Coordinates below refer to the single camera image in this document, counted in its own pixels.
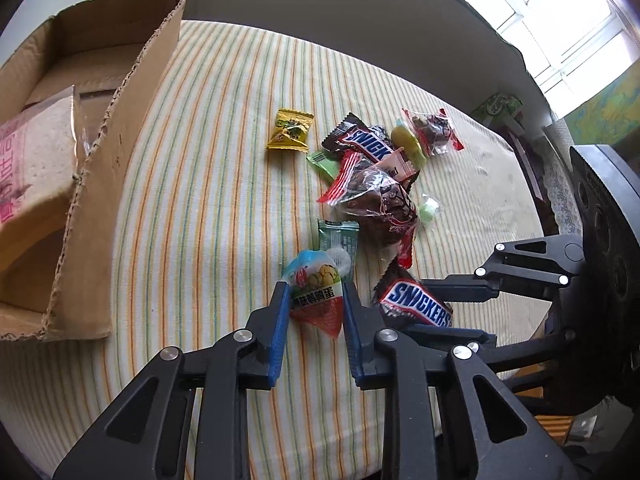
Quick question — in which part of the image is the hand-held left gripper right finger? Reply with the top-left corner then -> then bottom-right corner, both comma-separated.
341,282 -> 583,480

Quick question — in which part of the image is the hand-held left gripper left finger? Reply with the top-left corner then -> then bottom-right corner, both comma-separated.
52,281 -> 292,480

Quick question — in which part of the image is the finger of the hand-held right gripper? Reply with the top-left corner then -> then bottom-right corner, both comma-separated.
400,324 -> 577,381
419,234 -> 585,305

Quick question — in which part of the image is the brown chocolate bar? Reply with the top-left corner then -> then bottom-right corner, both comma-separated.
371,260 -> 454,331
321,113 -> 396,163

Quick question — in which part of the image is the blue red egg snack packet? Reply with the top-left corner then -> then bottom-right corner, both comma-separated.
281,247 -> 352,338

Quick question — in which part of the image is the large clear dates packet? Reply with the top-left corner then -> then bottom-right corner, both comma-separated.
317,150 -> 420,268

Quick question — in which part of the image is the small red clear packet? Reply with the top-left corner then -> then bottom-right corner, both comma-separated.
401,107 -> 465,156

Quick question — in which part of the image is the cardboard box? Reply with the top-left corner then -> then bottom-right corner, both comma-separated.
0,0 -> 190,343

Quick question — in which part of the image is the white lace cloth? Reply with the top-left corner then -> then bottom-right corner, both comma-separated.
542,120 -> 584,237

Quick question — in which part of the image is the small green wrapped candy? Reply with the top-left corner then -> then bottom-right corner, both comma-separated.
417,194 -> 442,226

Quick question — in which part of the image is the green white snack packet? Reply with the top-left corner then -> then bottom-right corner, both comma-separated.
318,219 -> 360,262

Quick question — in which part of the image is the dark wooden chair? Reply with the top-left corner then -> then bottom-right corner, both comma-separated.
502,115 -> 551,206

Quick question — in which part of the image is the pink snack packet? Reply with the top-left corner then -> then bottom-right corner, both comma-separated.
382,149 -> 420,191

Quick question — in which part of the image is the orange striped object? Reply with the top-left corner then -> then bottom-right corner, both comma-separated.
515,365 -> 576,447

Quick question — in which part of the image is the green yellow patterned curtain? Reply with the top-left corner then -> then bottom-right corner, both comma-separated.
565,60 -> 640,161

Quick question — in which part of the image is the yellow green candy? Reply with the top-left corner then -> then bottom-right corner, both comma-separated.
390,119 -> 430,170

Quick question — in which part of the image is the light green snack packet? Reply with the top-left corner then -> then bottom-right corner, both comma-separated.
306,150 -> 344,181

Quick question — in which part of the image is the green printed box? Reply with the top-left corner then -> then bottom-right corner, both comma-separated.
470,91 -> 524,123

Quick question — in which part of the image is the yellow snack packet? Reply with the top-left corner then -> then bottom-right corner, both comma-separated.
266,108 -> 314,153

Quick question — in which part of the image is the striped tablecloth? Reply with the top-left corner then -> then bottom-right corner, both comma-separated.
0,20 -> 556,480

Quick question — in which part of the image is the window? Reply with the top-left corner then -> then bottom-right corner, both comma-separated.
425,0 -> 640,116

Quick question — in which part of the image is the pink print bread packet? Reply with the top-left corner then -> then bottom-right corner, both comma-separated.
0,85 -> 89,276

